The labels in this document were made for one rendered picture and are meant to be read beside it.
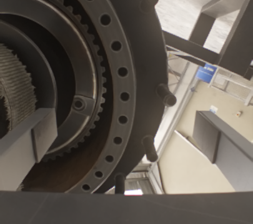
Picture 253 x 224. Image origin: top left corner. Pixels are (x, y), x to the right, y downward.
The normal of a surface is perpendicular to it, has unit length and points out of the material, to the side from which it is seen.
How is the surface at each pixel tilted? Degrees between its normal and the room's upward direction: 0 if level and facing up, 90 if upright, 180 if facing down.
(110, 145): 90
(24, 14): 90
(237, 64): 90
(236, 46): 90
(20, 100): 115
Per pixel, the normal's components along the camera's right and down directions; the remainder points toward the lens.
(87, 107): 0.02, 0.29
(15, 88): 0.98, -0.20
